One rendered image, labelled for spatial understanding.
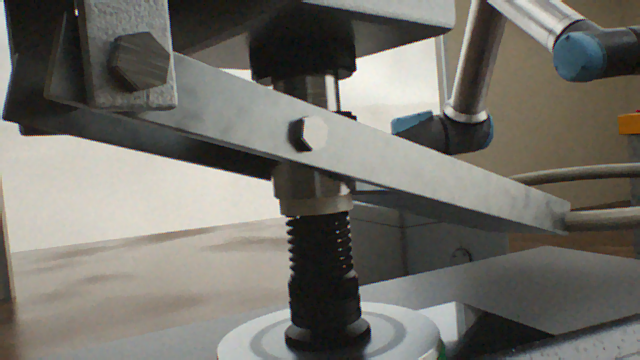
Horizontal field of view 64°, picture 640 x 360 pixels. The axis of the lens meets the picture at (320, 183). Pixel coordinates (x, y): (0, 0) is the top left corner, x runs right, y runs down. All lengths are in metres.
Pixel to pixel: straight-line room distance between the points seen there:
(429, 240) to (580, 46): 0.78
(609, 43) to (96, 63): 0.92
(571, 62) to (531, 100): 6.33
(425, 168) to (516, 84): 6.76
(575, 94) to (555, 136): 0.68
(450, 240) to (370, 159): 1.21
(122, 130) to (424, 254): 1.27
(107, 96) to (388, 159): 0.26
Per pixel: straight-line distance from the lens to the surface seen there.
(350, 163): 0.44
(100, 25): 0.31
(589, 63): 1.05
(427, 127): 1.75
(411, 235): 1.57
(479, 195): 0.60
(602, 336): 0.62
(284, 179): 0.46
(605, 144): 8.32
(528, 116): 7.35
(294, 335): 0.50
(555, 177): 1.25
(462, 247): 1.68
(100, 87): 0.30
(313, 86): 0.46
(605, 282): 0.79
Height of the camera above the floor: 1.02
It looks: 3 degrees down
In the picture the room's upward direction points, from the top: 5 degrees counter-clockwise
